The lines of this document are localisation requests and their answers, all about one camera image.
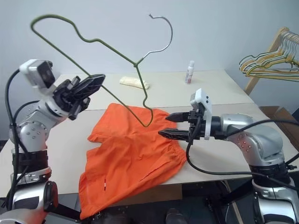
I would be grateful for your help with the orange shorts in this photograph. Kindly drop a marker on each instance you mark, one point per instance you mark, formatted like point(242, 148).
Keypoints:
point(128, 158)

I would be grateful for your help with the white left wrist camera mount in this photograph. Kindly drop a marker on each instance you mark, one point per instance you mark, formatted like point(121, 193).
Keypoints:
point(29, 67)

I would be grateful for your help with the black table frame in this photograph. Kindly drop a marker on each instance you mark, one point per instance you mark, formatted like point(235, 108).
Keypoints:
point(233, 193)

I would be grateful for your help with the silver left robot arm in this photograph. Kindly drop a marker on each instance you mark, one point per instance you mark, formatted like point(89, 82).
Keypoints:
point(30, 133)

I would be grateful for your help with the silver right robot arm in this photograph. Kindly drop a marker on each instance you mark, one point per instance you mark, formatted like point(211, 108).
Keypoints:
point(254, 137)

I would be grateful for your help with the dark rounded shape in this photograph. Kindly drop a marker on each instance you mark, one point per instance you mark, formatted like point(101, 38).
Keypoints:
point(174, 215)

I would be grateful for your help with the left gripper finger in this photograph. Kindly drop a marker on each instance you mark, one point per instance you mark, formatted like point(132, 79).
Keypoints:
point(91, 91)
point(93, 80)

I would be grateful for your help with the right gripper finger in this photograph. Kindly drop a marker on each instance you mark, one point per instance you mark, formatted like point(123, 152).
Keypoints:
point(175, 134)
point(178, 117)

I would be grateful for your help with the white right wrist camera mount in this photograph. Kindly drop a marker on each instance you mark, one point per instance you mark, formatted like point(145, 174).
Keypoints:
point(205, 105)

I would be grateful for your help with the folded white cloth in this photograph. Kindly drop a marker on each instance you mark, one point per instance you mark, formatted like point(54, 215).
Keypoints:
point(133, 82)

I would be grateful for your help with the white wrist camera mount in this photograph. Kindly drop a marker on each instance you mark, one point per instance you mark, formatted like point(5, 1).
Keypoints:
point(29, 67)
point(205, 105)

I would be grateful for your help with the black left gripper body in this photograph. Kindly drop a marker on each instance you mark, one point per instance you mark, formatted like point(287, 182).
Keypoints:
point(66, 98)

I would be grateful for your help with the small white pink bottle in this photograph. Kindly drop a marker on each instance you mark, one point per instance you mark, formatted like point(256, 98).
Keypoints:
point(189, 74)

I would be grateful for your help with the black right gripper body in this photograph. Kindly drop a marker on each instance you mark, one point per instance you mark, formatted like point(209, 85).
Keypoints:
point(195, 129)

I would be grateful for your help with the wooden hanger rack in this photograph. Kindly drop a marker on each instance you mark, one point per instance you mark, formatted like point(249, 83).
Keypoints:
point(253, 84)

